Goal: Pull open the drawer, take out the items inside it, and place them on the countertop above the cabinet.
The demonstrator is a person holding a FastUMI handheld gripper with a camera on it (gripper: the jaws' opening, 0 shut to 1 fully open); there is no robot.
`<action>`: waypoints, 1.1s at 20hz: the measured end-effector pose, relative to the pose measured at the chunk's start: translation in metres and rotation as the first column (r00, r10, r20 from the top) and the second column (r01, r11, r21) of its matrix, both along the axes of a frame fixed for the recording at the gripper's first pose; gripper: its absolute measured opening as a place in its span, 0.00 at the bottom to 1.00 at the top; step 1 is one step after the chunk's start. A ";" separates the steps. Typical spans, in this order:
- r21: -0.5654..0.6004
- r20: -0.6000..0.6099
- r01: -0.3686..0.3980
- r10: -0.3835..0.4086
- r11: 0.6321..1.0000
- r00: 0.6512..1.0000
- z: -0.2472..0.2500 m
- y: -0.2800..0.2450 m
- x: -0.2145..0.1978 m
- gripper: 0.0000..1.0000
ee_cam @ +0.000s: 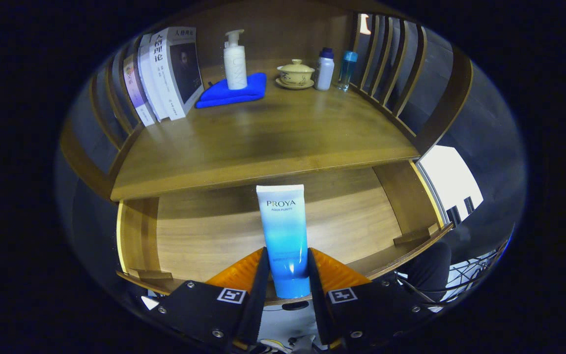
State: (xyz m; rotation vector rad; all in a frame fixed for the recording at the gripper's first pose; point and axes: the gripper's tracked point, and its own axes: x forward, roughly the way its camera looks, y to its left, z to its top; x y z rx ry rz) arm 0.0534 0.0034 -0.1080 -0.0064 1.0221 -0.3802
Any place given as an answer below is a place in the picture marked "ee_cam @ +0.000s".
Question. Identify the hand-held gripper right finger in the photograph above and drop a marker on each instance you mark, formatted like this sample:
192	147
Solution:
320	309

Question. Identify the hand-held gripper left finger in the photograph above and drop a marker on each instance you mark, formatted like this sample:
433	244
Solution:
258	305

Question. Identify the black drawer knob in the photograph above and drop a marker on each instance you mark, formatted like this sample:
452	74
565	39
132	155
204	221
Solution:
295	306

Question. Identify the blue cosmetic tube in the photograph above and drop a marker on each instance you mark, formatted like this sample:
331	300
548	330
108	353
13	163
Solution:
285	236

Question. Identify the wooden drawer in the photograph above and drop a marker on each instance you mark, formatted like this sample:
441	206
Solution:
204	236

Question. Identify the wooden countertop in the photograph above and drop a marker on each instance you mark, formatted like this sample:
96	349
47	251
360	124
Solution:
263	137

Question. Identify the grey metal filing cabinet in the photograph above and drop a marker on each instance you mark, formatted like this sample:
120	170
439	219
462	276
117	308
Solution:
447	177

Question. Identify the wooden cabinet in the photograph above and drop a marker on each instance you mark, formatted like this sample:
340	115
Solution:
273	29

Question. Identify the person's dark clothing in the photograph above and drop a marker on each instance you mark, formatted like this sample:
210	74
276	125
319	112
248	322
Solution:
430	268

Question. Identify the folded blue cloth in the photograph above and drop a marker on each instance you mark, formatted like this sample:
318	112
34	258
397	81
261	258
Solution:
229	96

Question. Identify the yellow lidded teacup with saucer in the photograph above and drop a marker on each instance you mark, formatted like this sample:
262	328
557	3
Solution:
295	73

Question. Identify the white bottle dark blue cap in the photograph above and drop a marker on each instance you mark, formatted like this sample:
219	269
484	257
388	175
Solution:
324	71

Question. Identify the white pump bottle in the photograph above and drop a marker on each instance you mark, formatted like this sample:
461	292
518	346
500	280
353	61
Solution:
235	66

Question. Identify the clear blue bottle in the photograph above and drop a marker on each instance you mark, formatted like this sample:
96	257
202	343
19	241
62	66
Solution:
347	71

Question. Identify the thick white portrait book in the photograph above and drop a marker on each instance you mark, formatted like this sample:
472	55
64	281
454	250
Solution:
175	73

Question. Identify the purple book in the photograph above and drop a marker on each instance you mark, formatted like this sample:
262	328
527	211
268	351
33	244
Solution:
135	91

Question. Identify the thin white book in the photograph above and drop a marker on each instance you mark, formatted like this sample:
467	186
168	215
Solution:
149	78

